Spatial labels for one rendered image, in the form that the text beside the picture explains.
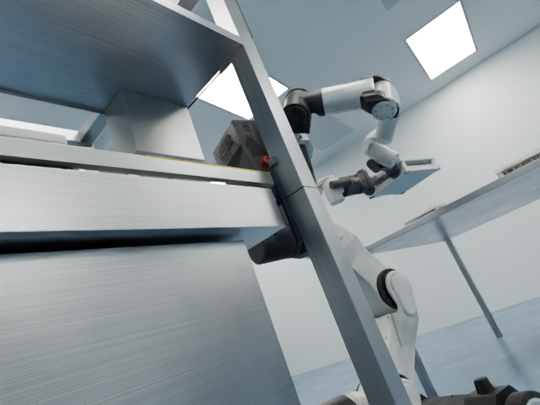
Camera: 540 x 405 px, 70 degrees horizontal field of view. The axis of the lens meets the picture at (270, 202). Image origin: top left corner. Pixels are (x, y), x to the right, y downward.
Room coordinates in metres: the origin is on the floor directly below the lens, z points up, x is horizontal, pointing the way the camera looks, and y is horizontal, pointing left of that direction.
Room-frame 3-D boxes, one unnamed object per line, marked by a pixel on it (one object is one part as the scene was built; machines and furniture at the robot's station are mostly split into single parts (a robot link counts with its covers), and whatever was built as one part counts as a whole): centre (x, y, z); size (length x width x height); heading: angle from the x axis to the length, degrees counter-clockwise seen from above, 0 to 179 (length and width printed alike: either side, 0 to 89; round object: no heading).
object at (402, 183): (1.69, -0.60, 1.01); 0.24 x 0.24 x 0.02; 36
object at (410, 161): (1.69, -0.60, 1.05); 0.25 x 0.24 x 0.02; 126
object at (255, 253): (1.27, -0.02, 0.87); 0.28 x 0.13 x 0.18; 126
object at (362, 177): (1.63, -0.39, 1.05); 0.12 x 0.10 x 0.13; 118
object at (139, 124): (0.95, 0.24, 1.20); 0.22 x 0.11 x 0.20; 143
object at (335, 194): (1.56, -0.29, 1.04); 0.11 x 0.11 x 0.11; 28
